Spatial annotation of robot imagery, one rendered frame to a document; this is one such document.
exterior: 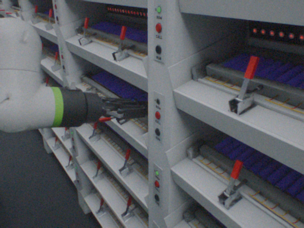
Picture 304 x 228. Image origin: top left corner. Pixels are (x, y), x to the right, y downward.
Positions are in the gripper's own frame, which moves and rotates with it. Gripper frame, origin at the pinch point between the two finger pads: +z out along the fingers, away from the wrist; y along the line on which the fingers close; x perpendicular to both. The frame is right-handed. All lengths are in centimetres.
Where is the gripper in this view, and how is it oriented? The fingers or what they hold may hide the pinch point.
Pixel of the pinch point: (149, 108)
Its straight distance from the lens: 81.7
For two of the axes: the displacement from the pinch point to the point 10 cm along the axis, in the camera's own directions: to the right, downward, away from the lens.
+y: -5.6, -3.4, 7.6
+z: 8.1, -0.1, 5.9
